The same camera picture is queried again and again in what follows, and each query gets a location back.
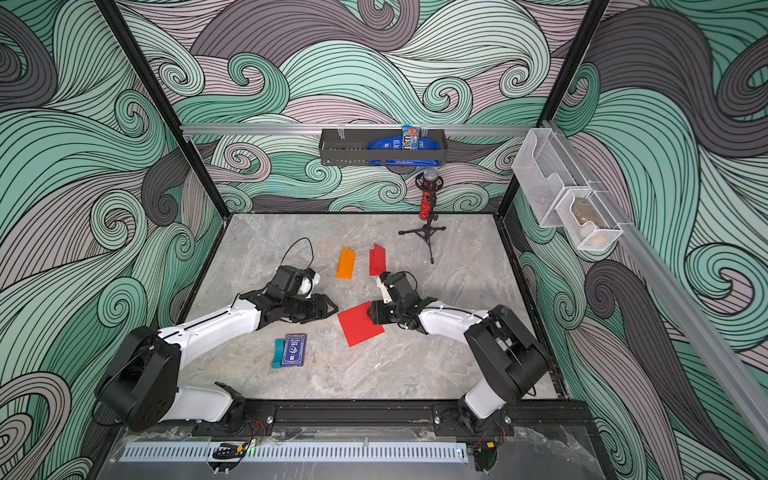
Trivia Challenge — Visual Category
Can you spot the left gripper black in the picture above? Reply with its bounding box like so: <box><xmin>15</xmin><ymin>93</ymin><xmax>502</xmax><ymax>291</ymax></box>
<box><xmin>282</xmin><ymin>294</ymin><xmax>339</xmax><ymax>323</ymax></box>

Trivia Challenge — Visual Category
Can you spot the orange square paper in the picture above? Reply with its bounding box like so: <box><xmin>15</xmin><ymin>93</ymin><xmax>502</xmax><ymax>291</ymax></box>
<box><xmin>335</xmin><ymin>247</ymin><xmax>356</xmax><ymax>280</ymax></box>

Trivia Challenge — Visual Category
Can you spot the red square paper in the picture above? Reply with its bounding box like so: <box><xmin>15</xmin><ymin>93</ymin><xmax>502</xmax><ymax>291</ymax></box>
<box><xmin>338</xmin><ymin>302</ymin><xmax>385</xmax><ymax>347</ymax></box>
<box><xmin>369</xmin><ymin>244</ymin><xmax>387</xmax><ymax>277</ymax></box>

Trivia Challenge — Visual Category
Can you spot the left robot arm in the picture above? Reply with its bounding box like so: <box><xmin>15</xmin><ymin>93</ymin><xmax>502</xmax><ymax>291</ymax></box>
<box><xmin>95</xmin><ymin>265</ymin><xmax>339</xmax><ymax>434</ymax></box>

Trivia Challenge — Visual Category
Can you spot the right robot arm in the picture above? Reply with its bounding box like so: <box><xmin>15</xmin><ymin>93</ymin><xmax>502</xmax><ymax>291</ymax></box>
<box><xmin>368</xmin><ymin>272</ymin><xmax>551</xmax><ymax>434</ymax></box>

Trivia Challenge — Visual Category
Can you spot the blue card box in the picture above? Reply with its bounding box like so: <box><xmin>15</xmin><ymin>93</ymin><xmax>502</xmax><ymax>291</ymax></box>
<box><xmin>281</xmin><ymin>333</ymin><xmax>307</xmax><ymax>368</ymax></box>

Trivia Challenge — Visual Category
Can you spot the teal small block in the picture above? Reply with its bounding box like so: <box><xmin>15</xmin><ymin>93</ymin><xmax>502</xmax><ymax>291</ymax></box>
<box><xmin>271</xmin><ymin>339</ymin><xmax>285</xmax><ymax>369</ymax></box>

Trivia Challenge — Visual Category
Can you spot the black mini tripod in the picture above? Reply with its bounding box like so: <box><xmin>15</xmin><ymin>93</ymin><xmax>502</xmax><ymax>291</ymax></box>
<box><xmin>398</xmin><ymin>204</ymin><xmax>446</xmax><ymax>264</ymax></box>

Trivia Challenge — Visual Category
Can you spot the blue snack package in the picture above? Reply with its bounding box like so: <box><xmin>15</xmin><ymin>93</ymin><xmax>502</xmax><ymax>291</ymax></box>
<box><xmin>367</xmin><ymin>126</ymin><xmax>441</xmax><ymax>150</ymax></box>

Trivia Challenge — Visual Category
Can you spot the clear plastic bin large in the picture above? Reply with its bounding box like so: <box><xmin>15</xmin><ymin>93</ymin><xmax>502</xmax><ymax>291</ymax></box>
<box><xmin>513</xmin><ymin>128</ymin><xmax>585</xmax><ymax>228</ymax></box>

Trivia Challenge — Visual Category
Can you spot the clear plastic bin small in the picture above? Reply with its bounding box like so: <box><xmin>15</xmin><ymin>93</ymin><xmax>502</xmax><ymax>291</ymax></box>
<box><xmin>555</xmin><ymin>187</ymin><xmax>622</xmax><ymax>253</ymax></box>

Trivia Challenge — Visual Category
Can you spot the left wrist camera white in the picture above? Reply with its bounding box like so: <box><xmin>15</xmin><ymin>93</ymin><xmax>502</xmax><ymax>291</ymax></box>
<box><xmin>297</xmin><ymin>269</ymin><xmax>320</xmax><ymax>298</ymax></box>

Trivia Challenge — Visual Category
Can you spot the white slotted cable duct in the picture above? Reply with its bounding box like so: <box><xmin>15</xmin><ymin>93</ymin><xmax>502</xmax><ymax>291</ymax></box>
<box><xmin>117</xmin><ymin>441</ymin><xmax>469</xmax><ymax>464</ymax></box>

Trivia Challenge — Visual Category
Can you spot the black wall shelf basket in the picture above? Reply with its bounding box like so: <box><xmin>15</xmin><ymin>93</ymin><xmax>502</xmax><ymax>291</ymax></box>
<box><xmin>319</xmin><ymin>126</ymin><xmax>448</xmax><ymax>167</ymax></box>

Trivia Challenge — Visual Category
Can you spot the black front base frame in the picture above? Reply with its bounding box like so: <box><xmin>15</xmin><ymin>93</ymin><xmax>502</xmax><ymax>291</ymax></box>
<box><xmin>126</xmin><ymin>399</ymin><xmax>593</xmax><ymax>439</ymax></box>

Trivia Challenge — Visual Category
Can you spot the aluminium rail back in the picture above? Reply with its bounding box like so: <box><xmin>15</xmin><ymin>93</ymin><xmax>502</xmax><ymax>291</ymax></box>
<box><xmin>181</xmin><ymin>122</ymin><xmax>533</xmax><ymax>137</ymax></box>

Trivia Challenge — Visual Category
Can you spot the aluminium rail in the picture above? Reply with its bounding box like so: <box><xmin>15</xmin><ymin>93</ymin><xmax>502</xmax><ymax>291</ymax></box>
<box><xmin>541</xmin><ymin>120</ymin><xmax>767</xmax><ymax>448</ymax></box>
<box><xmin>181</xmin><ymin>122</ymin><xmax>533</xmax><ymax>137</ymax></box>

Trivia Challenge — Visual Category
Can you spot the aluminium rail right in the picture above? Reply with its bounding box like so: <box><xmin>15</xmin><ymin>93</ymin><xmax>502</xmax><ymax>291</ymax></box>
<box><xmin>541</xmin><ymin>120</ymin><xmax>767</xmax><ymax>448</ymax></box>

